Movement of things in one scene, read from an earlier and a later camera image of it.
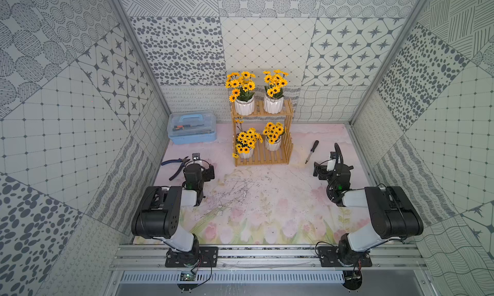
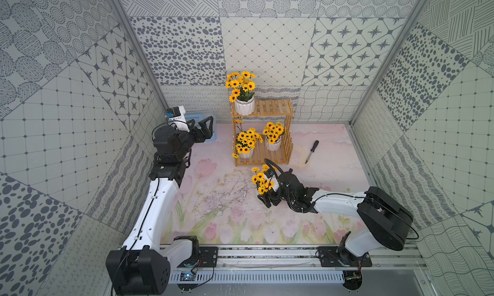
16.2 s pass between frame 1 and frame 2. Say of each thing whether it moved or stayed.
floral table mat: stayed
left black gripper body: moved
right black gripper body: moved
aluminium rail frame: stayed
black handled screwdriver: stayed
